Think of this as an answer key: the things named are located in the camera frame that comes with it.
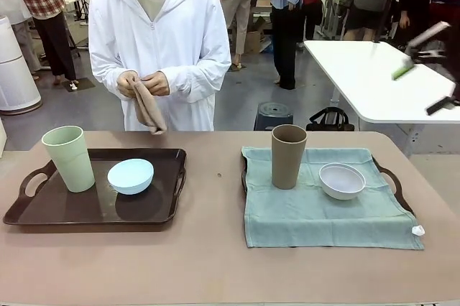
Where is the white bowl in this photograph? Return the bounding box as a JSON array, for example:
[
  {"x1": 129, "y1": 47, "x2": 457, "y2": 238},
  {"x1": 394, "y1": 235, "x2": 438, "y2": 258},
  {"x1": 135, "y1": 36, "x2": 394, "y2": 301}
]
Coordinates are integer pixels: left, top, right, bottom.
[{"x1": 318, "y1": 162, "x2": 367, "y2": 201}]

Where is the black bag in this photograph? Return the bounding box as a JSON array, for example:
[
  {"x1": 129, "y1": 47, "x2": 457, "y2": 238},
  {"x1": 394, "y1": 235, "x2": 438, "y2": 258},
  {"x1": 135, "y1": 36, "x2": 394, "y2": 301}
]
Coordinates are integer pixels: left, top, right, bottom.
[{"x1": 306, "y1": 107, "x2": 356, "y2": 132}]

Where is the dark brown handled tray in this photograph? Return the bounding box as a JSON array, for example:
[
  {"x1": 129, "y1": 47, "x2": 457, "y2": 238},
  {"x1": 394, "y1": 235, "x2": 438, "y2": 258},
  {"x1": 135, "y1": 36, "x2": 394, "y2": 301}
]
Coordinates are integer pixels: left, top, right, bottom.
[
  {"x1": 2, "y1": 147, "x2": 188, "y2": 227},
  {"x1": 240, "y1": 154, "x2": 416, "y2": 215}
]

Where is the grey plastic stool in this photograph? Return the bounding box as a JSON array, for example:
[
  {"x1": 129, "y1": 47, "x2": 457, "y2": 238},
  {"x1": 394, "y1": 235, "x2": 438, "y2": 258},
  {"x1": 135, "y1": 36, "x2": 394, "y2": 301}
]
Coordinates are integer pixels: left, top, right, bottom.
[{"x1": 253, "y1": 101, "x2": 295, "y2": 131}]

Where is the bystander in red shorts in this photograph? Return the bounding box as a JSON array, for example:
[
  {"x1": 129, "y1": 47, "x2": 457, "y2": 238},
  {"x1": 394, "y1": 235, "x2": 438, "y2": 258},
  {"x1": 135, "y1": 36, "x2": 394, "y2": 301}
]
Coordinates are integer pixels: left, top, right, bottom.
[{"x1": 430, "y1": 0, "x2": 460, "y2": 54}]

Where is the person's right hand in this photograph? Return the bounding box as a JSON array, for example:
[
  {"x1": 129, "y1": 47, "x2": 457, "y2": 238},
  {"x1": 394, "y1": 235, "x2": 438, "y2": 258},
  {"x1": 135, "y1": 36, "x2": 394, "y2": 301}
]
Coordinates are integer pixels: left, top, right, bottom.
[{"x1": 116, "y1": 70, "x2": 144, "y2": 98}]

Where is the cardboard box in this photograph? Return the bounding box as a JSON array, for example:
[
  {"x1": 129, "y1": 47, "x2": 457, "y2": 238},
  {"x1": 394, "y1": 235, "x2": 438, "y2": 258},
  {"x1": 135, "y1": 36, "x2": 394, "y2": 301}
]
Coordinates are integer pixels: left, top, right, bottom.
[{"x1": 244, "y1": 28, "x2": 267, "y2": 56}]

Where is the light blue bowl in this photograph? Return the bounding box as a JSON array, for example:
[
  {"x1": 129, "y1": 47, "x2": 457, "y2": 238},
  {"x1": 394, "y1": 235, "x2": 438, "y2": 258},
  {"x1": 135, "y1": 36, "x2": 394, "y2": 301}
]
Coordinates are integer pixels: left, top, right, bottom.
[{"x1": 106, "y1": 157, "x2": 155, "y2": 196}]

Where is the bystander in beige trousers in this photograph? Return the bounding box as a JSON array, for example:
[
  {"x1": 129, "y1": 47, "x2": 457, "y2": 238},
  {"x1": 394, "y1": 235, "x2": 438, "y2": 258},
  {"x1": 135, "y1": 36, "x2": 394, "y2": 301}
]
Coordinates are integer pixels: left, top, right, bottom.
[{"x1": 215, "y1": 0, "x2": 266, "y2": 72}]

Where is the white box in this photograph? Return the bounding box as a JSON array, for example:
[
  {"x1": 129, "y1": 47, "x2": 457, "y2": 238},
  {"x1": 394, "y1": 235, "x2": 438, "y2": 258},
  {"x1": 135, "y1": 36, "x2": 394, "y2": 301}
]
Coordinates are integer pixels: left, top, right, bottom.
[{"x1": 0, "y1": 117, "x2": 7, "y2": 159}]

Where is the person's left forearm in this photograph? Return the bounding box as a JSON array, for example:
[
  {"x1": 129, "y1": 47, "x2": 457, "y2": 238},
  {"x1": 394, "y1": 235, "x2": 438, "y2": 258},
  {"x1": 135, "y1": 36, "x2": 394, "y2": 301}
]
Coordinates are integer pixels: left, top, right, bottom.
[{"x1": 163, "y1": 56, "x2": 232, "y2": 105}]

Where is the person's left hand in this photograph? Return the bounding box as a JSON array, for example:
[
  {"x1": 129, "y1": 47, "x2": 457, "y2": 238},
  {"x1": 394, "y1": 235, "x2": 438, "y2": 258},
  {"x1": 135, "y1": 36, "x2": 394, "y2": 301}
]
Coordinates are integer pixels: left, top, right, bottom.
[{"x1": 139, "y1": 70, "x2": 170, "y2": 98}]

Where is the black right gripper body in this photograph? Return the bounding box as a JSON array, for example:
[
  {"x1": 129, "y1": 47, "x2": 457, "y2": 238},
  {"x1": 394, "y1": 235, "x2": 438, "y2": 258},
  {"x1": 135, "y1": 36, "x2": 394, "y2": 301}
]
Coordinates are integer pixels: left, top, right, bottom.
[{"x1": 443, "y1": 50, "x2": 460, "y2": 103}]

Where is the person's right forearm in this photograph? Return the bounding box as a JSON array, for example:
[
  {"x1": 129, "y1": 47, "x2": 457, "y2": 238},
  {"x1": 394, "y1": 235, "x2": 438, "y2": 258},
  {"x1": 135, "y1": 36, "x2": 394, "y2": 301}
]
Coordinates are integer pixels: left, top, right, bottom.
[{"x1": 88, "y1": 45, "x2": 131, "y2": 87}]

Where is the tall brown cup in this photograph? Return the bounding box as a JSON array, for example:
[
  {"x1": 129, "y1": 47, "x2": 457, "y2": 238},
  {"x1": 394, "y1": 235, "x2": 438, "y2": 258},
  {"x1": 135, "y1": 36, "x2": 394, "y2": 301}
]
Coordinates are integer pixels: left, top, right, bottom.
[{"x1": 271, "y1": 124, "x2": 308, "y2": 190}]

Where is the white air purifier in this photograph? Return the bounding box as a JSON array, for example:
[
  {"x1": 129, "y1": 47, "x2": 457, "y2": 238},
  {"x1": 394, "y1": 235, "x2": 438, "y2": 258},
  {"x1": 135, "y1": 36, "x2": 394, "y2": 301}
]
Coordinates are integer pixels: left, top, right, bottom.
[{"x1": 0, "y1": 14, "x2": 42, "y2": 116}]

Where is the tall light green cup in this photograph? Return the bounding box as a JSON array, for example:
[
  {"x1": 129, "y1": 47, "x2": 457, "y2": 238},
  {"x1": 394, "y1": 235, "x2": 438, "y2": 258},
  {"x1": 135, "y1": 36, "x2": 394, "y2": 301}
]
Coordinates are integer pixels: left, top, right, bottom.
[{"x1": 41, "y1": 125, "x2": 96, "y2": 193}]

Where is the teal cloth mat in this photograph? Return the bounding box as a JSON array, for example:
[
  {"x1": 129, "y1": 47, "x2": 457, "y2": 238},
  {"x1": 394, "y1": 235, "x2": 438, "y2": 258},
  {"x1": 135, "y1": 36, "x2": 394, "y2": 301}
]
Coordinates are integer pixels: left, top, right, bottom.
[{"x1": 240, "y1": 146, "x2": 426, "y2": 251}]

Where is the beige cloth mat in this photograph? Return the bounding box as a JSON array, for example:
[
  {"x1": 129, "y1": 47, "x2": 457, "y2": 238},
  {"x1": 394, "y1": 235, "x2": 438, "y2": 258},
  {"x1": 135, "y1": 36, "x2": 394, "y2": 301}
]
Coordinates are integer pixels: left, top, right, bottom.
[{"x1": 132, "y1": 80, "x2": 168, "y2": 136}]

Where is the white side table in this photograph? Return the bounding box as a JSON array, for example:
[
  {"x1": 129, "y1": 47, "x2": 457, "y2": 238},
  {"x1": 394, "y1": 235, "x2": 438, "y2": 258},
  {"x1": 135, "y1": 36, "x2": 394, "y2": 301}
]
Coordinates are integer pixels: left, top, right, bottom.
[{"x1": 303, "y1": 40, "x2": 460, "y2": 158}]

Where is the person in white jacket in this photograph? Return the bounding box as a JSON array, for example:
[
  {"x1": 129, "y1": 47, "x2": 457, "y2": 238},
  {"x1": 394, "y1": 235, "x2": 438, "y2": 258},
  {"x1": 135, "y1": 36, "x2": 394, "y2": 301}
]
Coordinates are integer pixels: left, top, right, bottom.
[{"x1": 88, "y1": 0, "x2": 233, "y2": 131}]

